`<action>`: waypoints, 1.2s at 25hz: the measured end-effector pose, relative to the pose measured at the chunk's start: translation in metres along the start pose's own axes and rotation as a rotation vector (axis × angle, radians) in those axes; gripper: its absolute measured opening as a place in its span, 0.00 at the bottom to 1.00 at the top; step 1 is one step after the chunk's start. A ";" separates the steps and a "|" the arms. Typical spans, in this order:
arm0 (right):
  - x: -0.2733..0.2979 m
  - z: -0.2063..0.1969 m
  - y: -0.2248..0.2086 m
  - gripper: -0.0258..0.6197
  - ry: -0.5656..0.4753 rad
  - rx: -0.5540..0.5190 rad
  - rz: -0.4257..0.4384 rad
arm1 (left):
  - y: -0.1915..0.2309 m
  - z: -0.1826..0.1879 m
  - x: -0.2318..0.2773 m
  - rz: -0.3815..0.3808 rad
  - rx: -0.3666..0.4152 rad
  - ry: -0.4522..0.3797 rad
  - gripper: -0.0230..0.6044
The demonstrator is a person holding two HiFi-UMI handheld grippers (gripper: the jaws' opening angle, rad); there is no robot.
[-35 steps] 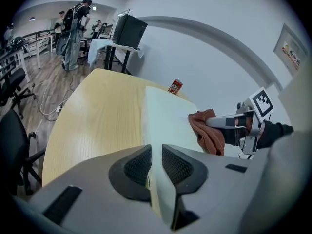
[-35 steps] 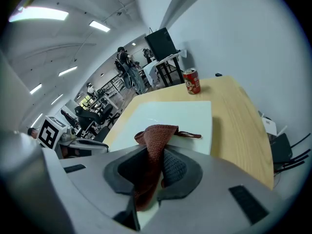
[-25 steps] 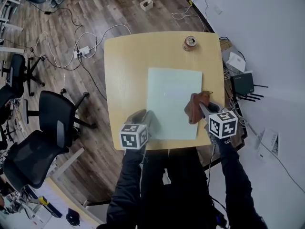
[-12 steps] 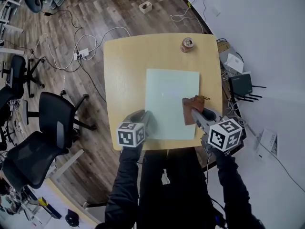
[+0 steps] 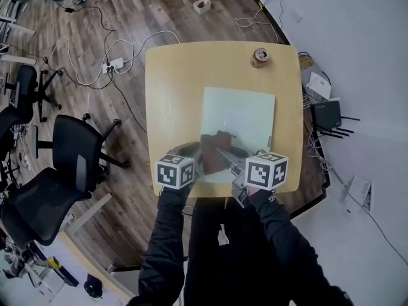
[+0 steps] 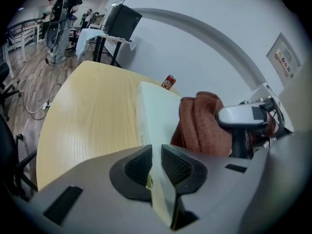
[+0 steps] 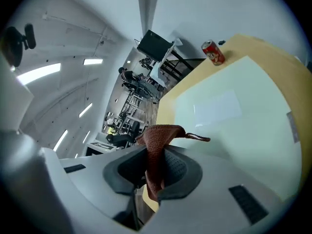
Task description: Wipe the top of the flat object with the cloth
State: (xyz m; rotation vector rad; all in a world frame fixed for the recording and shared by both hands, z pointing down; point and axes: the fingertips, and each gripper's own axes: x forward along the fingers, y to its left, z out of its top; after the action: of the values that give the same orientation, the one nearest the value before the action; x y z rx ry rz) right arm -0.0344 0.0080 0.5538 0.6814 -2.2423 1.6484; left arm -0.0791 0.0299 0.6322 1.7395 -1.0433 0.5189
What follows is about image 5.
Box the white desk frame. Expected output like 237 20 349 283
0 0 36 66

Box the person's left forearm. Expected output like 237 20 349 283
127 185 194 306

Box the tangle of white cables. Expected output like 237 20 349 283
302 94 334 178

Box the black cable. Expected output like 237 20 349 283
65 6 150 133

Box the white envelope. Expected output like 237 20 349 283
305 71 333 101

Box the large black mesh office chair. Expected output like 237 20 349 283
0 114 131 247

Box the person's black clothed body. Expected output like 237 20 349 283
182 197 323 306

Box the white desk leg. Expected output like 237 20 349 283
59 192 113 239

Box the black router with antennas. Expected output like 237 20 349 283
310 100 361 139

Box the person's right forearm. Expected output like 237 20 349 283
248 188 353 306

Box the orange drink can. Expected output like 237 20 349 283
249 47 270 69

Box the white printed booklet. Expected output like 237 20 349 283
343 173 374 214

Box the grey cable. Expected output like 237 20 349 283
330 166 408 258

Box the pale glossy object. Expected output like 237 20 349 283
194 87 276 184

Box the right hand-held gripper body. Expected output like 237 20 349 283
231 147 289 208

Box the black round cap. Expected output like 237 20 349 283
83 273 104 299

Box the white clothing tag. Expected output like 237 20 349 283
217 223 230 246

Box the grey flat box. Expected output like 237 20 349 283
300 62 334 105

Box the thin white cable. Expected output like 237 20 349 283
235 0 285 45

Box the brown cloth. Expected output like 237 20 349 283
200 131 233 175

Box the white power strip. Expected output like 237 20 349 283
101 57 126 75

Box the small white box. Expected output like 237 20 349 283
193 0 212 15

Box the cardboard box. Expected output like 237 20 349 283
298 53 317 72

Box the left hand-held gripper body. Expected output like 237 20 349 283
155 141 201 190

